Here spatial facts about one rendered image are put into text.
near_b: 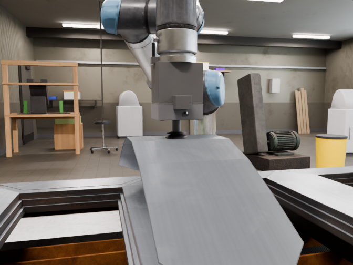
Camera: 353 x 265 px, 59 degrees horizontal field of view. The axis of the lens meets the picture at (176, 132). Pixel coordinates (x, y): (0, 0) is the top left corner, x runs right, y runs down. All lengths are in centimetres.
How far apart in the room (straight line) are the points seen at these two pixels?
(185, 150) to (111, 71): 998
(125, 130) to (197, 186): 923
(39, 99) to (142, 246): 664
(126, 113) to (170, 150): 912
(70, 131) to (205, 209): 739
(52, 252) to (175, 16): 67
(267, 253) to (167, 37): 38
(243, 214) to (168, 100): 24
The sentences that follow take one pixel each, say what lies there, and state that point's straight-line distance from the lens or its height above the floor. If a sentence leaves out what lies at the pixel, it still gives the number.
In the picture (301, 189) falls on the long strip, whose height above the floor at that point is 87.
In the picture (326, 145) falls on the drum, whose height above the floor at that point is 52.
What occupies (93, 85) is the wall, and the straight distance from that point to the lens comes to 1045.
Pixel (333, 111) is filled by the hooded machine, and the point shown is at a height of 90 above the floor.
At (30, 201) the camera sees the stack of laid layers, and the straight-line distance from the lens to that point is 92.
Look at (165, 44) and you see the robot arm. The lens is 57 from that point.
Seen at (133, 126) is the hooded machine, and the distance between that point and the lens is 968.
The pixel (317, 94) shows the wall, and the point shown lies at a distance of 1284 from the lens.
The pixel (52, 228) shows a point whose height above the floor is 68.
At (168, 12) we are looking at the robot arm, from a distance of 58.
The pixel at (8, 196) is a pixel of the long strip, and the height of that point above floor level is 87.
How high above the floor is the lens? 110
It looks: 5 degrees down
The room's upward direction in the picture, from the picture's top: straight up
